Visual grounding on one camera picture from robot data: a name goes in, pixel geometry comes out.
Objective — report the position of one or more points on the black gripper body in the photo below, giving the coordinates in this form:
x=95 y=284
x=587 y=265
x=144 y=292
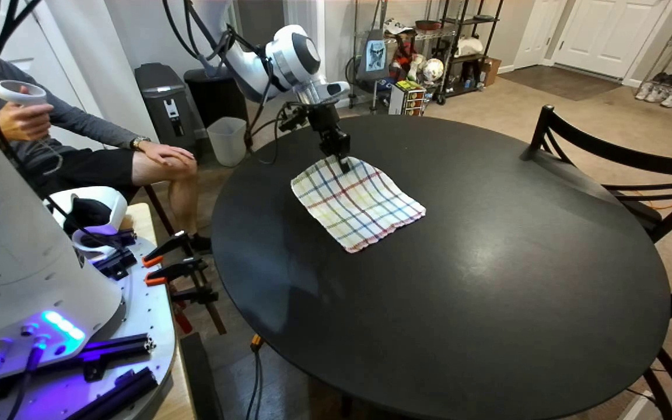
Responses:
x=332 y=132

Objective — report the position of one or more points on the white plaid checked towel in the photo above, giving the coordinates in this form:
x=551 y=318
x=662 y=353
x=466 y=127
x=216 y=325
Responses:
x=360 y=210

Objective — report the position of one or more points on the white VR controller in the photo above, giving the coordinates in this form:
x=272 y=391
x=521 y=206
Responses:
x=20 y=89

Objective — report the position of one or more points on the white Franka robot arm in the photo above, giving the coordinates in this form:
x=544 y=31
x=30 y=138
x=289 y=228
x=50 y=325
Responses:
x=18 y=257

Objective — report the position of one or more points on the person left forearm grey sleeve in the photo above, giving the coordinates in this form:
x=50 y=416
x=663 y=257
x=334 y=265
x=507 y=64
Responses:
x=92 y=124

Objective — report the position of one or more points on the person left hand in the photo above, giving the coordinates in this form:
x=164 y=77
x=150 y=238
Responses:
x=169 y=158

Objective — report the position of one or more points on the person right hand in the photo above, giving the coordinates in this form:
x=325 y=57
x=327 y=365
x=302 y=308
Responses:
x=25 y=120

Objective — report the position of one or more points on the colourful game box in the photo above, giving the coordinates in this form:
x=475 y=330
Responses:
x=409 y=96

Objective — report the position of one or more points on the framed picture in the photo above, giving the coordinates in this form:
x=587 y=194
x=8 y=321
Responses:
x=377 y=57

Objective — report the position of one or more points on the small white waste bin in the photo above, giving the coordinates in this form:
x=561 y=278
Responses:
x=228 y=140

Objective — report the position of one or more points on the white ball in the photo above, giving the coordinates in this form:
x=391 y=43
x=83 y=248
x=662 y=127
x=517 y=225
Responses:
x=433 y=71

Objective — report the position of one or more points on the black metal shelf rack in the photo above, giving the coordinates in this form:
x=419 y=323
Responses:
x=449 y=47

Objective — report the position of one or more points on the brown cardboard box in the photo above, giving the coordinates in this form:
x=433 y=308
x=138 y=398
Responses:
x=491 y=71

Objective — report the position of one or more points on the black trash bin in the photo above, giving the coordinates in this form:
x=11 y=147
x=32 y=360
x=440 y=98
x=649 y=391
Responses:
x=162 y=101

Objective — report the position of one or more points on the black clamp orange tips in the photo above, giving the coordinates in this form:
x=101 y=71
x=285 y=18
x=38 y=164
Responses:
x=180 y=244
x=176 y=270
x=197 y=299

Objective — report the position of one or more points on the dark wristwatch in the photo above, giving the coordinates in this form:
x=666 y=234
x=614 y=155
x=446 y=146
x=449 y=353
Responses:
x=138 y=144

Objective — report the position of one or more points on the brown door mat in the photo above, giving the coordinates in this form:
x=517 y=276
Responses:
x=561 y=83

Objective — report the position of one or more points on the silver robot mounting plate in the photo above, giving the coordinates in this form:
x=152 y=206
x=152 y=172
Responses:
x=149 y=312

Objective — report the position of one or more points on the seated person torso and legs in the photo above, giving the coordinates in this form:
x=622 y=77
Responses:
x=87 y=167

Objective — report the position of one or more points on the white VR headset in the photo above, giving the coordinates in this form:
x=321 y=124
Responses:
x=65 y=204

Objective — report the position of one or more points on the white panel door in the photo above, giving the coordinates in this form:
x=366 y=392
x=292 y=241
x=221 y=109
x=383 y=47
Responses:
x=613 y=35

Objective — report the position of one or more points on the white sneaker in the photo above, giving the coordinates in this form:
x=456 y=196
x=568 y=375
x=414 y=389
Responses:
x=671 y=98
x=646 y=92

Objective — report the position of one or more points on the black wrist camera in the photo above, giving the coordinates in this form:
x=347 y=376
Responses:
x=292 y=117

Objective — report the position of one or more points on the black pedestal stand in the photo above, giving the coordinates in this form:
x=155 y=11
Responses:
x=212 y=95

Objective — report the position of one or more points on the black mounting bracket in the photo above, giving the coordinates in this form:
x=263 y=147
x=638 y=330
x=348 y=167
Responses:
x=118 y=392
x=118 y=350

